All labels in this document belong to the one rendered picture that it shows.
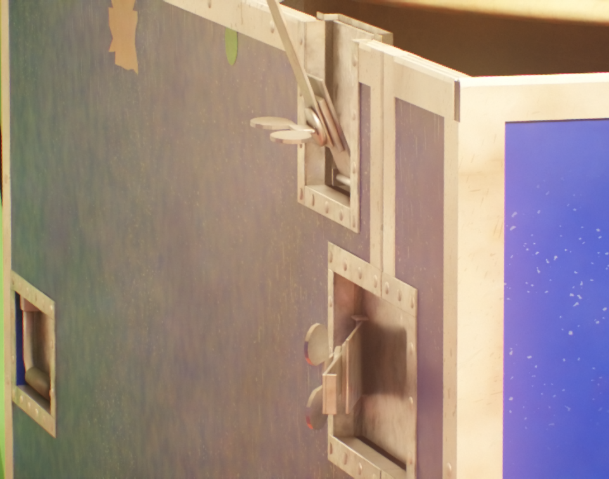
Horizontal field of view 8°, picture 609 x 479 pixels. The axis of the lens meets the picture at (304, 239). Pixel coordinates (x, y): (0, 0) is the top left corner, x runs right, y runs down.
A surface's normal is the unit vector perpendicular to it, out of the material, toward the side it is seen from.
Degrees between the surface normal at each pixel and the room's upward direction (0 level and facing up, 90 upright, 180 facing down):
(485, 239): 90
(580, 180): 90
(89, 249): 90
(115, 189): 90
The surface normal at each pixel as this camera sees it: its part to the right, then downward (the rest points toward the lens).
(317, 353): 0.87, 0.14
